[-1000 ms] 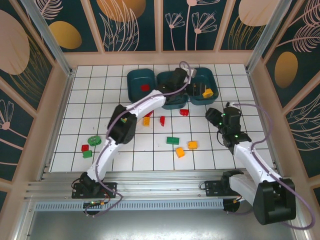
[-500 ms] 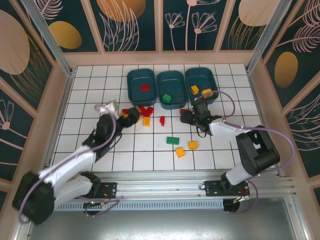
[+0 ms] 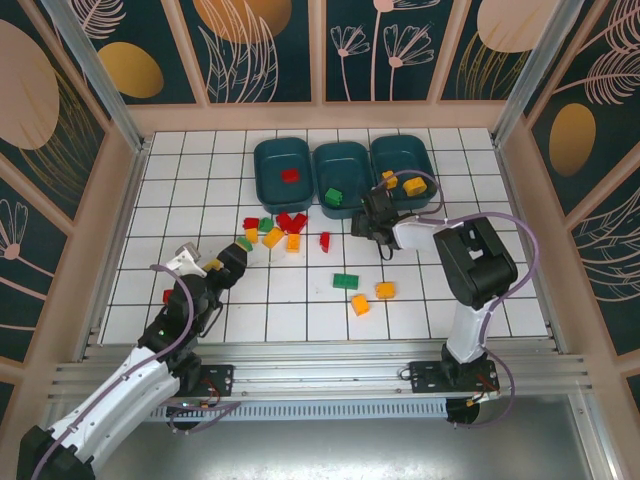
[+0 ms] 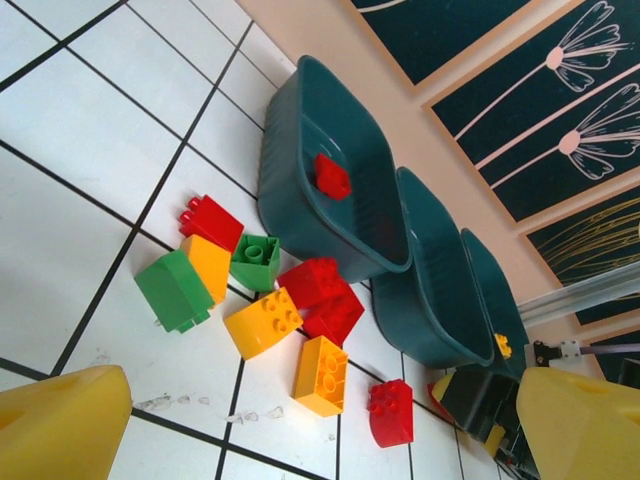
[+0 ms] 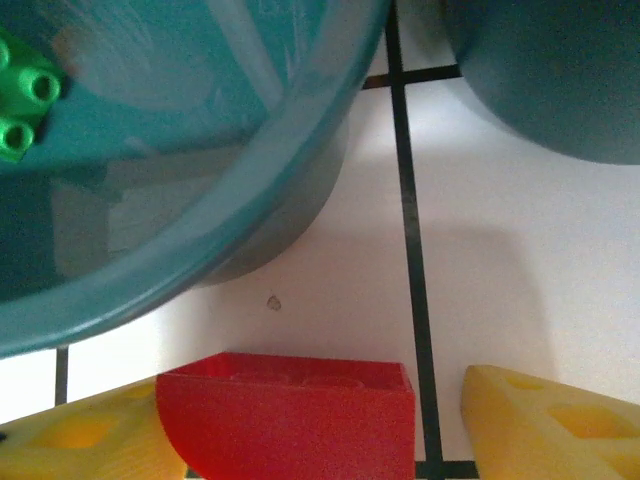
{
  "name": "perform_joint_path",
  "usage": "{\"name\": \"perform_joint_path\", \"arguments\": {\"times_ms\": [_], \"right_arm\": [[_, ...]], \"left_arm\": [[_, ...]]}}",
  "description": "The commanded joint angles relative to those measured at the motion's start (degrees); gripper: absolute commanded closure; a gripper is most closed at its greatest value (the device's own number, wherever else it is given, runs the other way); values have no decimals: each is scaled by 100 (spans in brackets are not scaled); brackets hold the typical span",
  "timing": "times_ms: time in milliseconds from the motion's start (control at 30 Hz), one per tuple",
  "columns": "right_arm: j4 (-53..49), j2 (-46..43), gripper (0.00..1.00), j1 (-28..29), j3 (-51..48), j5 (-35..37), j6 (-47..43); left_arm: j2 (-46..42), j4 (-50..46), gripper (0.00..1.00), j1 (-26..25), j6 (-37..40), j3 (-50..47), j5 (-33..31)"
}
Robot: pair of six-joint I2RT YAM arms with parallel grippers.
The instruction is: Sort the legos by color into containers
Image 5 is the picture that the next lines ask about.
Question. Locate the teal plastic bin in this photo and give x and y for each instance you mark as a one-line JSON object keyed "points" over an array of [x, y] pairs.
{"points": [[550, 75], [200, 125]]}

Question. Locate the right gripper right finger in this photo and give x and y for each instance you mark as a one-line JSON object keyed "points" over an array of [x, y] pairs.
{"points": [[550, 440]]}

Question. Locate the red curved lego brick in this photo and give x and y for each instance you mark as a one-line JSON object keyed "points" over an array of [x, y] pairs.
{"points": [[290, 425]]}

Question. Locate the green lego brick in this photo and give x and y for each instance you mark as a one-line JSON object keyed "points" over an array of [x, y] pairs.
{"points": [[25, 95]]}

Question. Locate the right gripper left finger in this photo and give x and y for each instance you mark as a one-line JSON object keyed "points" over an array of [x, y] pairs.
{"points": [[75, 440]]}

